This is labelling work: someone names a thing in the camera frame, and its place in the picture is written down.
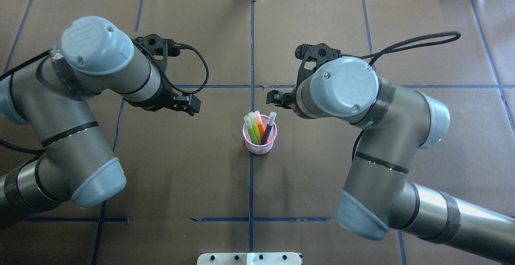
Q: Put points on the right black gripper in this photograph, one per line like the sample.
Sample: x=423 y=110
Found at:
x=280 y=97

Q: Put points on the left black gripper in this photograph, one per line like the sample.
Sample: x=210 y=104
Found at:
x=165 y=98

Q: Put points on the purple highlighter pen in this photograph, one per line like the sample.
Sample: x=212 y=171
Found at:
x=268 y=128

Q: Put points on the yellow highlighter pen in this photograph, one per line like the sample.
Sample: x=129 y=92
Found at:
x=255 y=128

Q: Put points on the orange highlighter pen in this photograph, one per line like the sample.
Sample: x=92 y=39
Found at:
x=259 y=123

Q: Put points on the green highlighter pen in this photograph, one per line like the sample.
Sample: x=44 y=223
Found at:
x=250 y=130

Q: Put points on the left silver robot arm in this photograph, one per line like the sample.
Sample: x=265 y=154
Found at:
x=50 y=93

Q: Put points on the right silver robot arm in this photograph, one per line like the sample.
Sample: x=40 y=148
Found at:
x=377 y=195

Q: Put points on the pink mesh pen holder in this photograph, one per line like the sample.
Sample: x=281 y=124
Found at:
x=260 y=149

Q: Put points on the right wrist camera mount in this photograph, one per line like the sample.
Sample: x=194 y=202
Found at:
x=312 y=57

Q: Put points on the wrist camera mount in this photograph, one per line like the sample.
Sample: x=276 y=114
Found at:
x=158 y=49
x=312 y=57

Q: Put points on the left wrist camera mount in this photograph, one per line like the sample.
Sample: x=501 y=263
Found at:
x=158 y=49

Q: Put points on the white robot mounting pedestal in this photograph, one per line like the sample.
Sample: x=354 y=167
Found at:
x=251 y=258

